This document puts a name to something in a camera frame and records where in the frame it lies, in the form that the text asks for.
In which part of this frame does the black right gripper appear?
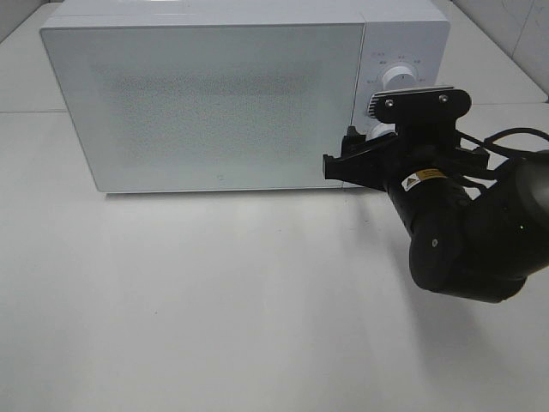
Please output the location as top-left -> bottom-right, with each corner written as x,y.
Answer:
323,86 -> 489,223

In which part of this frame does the white control knob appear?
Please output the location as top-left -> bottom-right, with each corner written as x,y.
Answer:
381,63 -> 418,91
367,123 -> 395,140

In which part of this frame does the white microwave door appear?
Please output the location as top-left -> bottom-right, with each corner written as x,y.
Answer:
41,24 -> 363,193

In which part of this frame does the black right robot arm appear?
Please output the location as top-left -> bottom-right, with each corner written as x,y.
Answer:
323,87 -> 548,303

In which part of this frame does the white microwave oven body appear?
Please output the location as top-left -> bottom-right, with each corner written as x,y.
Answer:
50,0 -> 450,200

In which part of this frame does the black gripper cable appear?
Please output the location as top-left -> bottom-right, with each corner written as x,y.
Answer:
454,127 -> 549,194

